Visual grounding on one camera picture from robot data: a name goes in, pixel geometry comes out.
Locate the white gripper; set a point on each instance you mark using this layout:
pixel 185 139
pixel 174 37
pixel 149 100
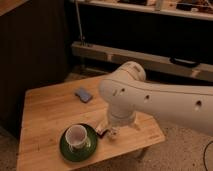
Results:
pixel 120 117

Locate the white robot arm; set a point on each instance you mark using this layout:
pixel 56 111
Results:
pixel 126 91

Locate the white red box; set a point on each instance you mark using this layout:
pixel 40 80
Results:
pixel 101 127

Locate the white cup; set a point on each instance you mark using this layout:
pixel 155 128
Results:
pixel 76 136

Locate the blue rectangular block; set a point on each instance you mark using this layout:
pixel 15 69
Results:
pixel 83 95

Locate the green round plate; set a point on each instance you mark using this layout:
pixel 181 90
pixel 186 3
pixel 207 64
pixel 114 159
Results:
pixel 78 155

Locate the grey metal shelf beam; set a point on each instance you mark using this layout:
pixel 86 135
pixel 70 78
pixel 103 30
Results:
pixel 148 61

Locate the vertical metal pole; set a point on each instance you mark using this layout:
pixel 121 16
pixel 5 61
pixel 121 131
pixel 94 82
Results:
pixel 82 39

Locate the upper white shelf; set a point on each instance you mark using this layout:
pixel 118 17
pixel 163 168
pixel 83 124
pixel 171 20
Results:
pixel 157 7

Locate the black handle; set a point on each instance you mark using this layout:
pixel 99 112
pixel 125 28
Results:
pixel 184 64

